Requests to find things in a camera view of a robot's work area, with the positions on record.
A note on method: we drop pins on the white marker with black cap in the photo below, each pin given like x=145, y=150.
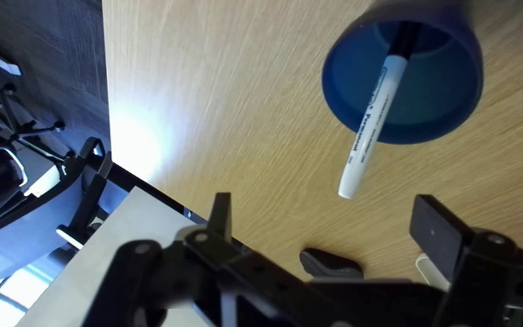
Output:
x=370, y=119

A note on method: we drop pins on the white partition panel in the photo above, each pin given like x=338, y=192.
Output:
x=122, y=241

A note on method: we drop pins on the black computer mouse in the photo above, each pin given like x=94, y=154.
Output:
x=327, y=263

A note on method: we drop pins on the blue cup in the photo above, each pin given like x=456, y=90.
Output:
x=443, y=90

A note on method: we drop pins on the black chair base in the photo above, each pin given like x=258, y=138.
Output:
x=31, y=129

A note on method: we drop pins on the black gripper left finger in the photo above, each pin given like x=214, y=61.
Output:
x=220, y=214

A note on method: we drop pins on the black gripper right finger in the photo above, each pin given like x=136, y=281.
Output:
x=436, y=228

